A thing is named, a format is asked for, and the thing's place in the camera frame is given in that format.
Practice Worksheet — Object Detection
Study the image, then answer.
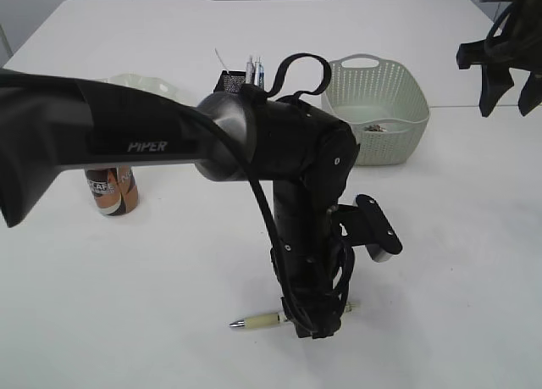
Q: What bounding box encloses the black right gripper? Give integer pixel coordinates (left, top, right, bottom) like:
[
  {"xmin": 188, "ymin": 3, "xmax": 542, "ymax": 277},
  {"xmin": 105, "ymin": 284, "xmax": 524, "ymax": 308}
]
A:
[{"xmin": 456, "ymin": 0, "xmax": 542, "ymax": 117}]

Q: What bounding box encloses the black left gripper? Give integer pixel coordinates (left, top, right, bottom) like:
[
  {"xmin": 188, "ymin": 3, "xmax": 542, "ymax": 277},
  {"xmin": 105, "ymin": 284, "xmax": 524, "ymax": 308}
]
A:
[{"xmin": 241, "ymin": 86, "xmax": 359, "ymax": 339}]

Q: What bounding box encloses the paper piece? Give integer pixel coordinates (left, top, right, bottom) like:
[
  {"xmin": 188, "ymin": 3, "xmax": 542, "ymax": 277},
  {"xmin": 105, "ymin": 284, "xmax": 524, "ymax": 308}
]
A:
[{"xmin": 363, "ymin": 124, "xmax": 391, "ymax": 133}]

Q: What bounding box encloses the blue grey ballpoint pen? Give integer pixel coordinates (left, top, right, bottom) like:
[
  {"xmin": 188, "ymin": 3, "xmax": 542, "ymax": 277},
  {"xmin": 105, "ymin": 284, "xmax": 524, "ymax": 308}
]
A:
[{"xmin": 254, "ymin": 58, "xmax": 265, "ymax": 89}]

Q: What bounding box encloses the clear plastic ruler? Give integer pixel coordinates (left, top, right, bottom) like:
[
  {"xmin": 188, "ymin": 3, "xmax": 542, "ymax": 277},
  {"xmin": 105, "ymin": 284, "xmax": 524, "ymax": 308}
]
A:
[{"xmin": 214, "ymin": 48, "xmax": 230, "ymax": 74}]

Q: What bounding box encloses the beige ballpoint pen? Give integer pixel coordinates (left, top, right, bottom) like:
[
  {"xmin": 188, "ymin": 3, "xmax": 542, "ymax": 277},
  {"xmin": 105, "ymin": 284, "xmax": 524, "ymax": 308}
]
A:
[{"xmin": 229, "ymin": 303, "xmax": 362, "ymax": 331}]

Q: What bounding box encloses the brown coffee bottle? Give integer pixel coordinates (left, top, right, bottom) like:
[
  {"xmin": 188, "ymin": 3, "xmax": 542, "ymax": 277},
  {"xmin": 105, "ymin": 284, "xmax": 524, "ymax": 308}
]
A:
[{"xmin": 85, "ymin": 166, "xmax": 139, "ymax": 216}]

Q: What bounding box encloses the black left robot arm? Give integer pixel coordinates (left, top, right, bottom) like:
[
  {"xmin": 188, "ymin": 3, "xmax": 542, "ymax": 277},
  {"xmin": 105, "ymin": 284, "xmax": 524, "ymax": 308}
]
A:
[{"xmin": 1, "ymin": 70, "xmax": 359, "ymax": 339}]

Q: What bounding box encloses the pale green woven basket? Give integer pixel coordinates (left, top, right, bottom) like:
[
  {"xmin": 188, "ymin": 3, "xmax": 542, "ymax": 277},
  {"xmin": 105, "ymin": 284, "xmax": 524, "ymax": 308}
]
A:
[{"xmin": 321, "ymin": 54, "xmax": 430, "ymax": 166}]

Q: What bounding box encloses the black mesh pen holder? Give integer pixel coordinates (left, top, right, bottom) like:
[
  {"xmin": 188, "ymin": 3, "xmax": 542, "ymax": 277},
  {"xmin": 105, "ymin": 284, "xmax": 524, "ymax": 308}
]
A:
[{"xmin": 213, "ymin": 69, "xmax": 246, "ymax": 93}]

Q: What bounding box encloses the pale green wavy plate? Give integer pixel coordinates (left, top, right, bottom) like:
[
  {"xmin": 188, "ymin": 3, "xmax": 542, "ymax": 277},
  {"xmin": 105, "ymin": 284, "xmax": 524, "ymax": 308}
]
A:
[{"xmin": 97, "ymin": 73, "xmax": 185, "ymax": 103}]

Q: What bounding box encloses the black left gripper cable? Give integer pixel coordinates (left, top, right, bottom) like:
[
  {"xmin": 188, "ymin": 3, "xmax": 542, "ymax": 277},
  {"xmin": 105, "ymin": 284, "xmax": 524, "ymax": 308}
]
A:
[{"xmin": 266, "ymin": 53, "xmax": 333, "ymax": 100}]

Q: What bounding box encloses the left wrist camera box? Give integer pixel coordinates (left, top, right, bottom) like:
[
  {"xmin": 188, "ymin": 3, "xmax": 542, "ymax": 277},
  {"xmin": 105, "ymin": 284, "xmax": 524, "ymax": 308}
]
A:
[{"xmin": 331, "ymin": 194, "xmax": 403, "ymax": 263}]

